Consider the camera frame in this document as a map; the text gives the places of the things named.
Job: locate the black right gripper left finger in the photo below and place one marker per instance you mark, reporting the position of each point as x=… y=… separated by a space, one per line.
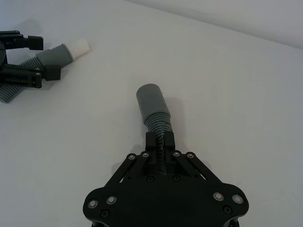
x=150 y=144

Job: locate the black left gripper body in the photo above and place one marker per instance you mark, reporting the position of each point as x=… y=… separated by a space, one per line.
x=2 y=55

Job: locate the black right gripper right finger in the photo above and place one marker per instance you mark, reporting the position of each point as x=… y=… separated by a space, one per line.
x=170 y=144

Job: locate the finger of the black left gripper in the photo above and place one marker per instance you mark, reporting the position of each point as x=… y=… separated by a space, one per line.
x=51 y=73
x=35 y=42

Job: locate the white table cloth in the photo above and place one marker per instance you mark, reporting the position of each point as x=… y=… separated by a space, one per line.
x=213 y=99

